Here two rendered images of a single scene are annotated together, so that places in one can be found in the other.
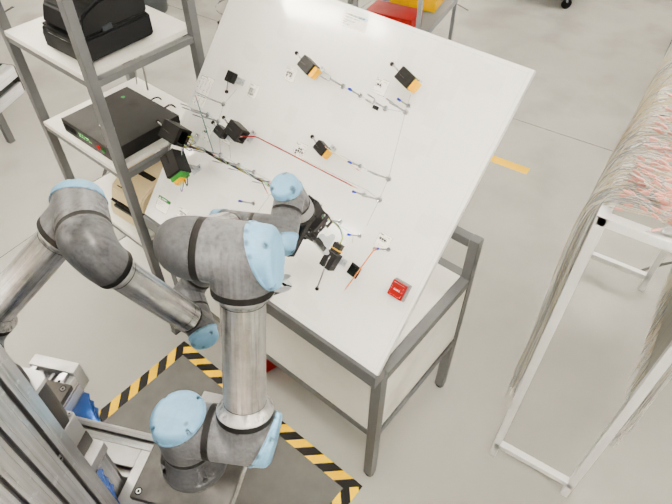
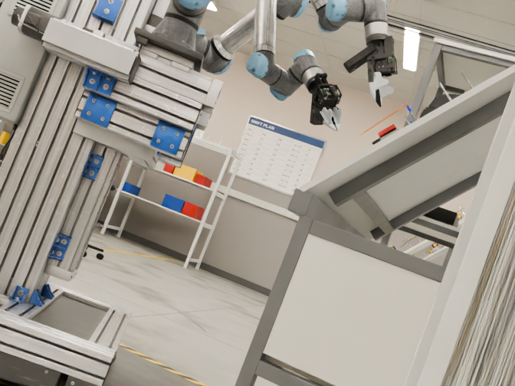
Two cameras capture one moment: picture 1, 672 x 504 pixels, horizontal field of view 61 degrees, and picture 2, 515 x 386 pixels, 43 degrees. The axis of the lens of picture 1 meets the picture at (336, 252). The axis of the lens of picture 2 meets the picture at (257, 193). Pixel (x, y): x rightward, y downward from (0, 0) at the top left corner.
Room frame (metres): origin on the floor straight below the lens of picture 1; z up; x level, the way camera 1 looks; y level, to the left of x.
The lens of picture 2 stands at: (0.27, -1.80, 0.69)
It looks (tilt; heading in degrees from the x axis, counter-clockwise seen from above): 4 degrees up; 71
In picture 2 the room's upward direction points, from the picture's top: 21 degrees clockwise
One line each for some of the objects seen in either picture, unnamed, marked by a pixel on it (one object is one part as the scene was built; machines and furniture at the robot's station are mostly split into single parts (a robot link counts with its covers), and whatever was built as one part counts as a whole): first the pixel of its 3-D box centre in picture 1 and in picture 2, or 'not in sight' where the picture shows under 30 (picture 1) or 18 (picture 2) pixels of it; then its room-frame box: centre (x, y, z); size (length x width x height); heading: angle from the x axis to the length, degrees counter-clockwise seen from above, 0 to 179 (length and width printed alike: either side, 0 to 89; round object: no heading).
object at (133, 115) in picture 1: (121, 123); (421, 213); (2.02, 0.89, 1.09); 0.35 x 0.33 x 0.07; 51
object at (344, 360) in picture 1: (250, 288); (339, 230); (1.35, 0.31, 0.83); 1.18 x 0.05 x 0.06; 51
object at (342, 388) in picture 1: (312, 360); not in sight; (1.19, 0.09, 0.60); 0.55 x 0.03 x 0.39; 51
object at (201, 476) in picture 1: (191, 450); (175, 35); (0.56, 0.32, 1.21); 0.15 x 0.15 x 0.10
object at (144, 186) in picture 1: (149, 189); not in sight; (1.99, 0.85, 0.76); 0.30 x 0.21 x 0.20; 144
